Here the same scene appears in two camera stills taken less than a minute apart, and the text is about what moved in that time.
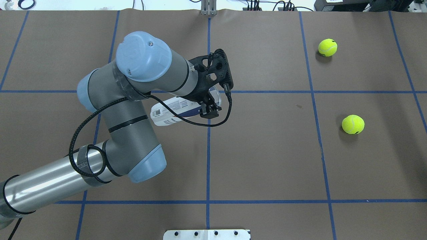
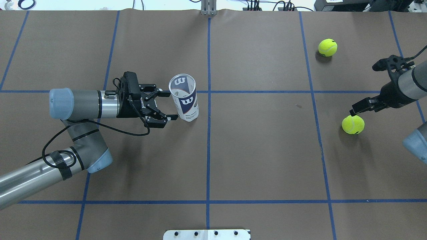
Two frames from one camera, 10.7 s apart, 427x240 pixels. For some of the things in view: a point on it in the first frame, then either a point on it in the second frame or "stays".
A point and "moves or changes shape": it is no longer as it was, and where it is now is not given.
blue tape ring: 19,4 stays
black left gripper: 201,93 → 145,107
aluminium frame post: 208,7 stays
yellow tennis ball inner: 353,124 stays
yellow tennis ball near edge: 327,47 stays
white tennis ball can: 160,116 moves or changes shape
